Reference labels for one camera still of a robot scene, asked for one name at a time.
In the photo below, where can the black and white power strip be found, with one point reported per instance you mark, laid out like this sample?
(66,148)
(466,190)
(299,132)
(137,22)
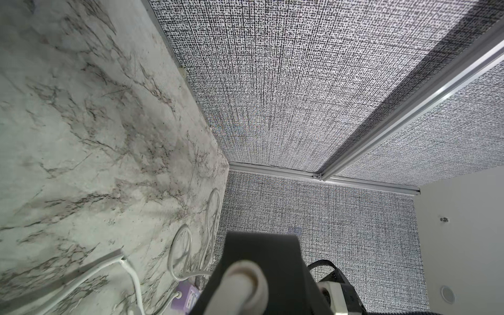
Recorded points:
(292,289)

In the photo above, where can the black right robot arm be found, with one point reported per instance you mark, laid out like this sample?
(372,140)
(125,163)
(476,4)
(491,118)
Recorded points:
(336,275)

